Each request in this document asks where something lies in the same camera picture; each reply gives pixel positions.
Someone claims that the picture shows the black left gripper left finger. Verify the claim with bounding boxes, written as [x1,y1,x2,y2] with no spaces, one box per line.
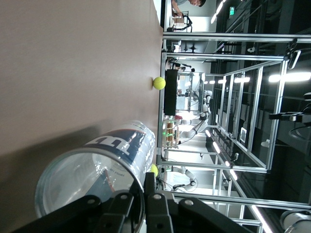
[11,191,136,233]

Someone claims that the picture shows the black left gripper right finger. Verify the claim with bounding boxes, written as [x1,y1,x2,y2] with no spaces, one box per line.
[144,171,246,233]

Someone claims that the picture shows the clear tennis ball can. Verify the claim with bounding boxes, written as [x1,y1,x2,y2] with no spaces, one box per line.
[35,120,156,233]

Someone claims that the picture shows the bright ceiling light bar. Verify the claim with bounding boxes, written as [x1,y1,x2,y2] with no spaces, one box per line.
[268,72,311,83]

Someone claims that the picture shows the white humanoid robot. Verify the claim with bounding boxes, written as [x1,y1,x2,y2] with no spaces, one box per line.
[179,83,212,141]

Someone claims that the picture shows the wooden rack with items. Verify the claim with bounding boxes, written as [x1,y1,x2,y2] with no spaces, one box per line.
[164,120,181,148]

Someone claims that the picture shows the black rectangular panel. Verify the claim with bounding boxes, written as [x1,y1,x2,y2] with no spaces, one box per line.
[163,69,178,116]

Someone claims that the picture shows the person with black hair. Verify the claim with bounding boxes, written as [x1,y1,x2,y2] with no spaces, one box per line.
[171,0,207,16]

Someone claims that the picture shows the brown table mat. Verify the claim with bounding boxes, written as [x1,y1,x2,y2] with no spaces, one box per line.
[0,0,164,229]

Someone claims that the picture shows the black camera on frame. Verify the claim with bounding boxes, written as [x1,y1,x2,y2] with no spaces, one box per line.
[286,48,302,70]

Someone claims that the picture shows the aluminium frame cage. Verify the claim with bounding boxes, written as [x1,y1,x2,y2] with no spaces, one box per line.
[156,52,290,173]

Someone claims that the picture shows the aluminium frame bar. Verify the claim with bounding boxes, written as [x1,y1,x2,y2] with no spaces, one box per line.
[162,32,311,44]
[170,191,311,211]

